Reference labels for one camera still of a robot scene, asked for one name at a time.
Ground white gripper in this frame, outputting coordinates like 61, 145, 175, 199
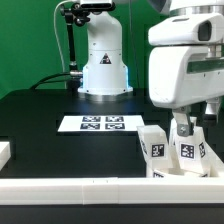
148, 46, 224, 136

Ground white round stool seat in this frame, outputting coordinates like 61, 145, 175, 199
146, 165, 210, 178

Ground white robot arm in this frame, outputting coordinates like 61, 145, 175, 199
81, 0, 224, 136

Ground white marker sheet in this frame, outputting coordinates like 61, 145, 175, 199
58, 115, 144, 132

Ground white block at left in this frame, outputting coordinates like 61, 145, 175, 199
0, 142, 11, 170

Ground white right rail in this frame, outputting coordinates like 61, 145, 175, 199
208, 151, 224, 178

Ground white rail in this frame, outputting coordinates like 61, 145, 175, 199
208, 151, 224, 178
0, 178, 224, 205

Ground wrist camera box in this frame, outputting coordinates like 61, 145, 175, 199
148, 13, 224, 46

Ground white front rail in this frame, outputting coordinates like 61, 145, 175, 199
0, 178, 224, 205

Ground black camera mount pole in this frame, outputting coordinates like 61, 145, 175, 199
60, 3, 90, 92

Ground black cables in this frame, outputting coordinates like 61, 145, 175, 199
29, 73, 81, 90

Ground white cable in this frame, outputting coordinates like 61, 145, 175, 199
53, 0, 74, 64

